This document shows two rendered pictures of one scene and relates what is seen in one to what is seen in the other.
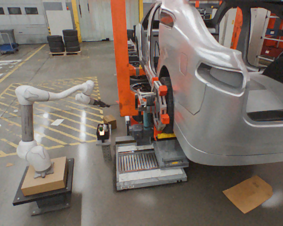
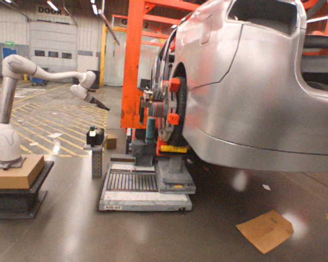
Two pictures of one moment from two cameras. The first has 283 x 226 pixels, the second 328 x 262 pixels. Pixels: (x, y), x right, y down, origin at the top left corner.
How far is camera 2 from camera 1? 0.74 m
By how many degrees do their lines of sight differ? 11
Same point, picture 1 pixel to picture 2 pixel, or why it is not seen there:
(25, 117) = (4, 91)
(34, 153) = (0, 134)
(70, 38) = not seen: hidden behind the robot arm
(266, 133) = (324, 109)
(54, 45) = (76, 81)
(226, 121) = (272, 80)
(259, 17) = not seen: hidden behind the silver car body
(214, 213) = (225, 252)
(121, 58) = (132, 57)
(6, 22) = (43, 62)
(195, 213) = (199, 250)
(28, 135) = (2, 115)
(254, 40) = not seen: hidden behind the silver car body
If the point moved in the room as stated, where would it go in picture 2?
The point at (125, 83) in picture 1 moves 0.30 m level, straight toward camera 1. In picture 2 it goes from (131, 87) to (130, 89)
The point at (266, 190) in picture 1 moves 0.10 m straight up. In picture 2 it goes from (286, 227) to (290, 218)
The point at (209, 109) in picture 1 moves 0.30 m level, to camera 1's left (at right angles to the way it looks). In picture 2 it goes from (245, 62) to (174, 51)
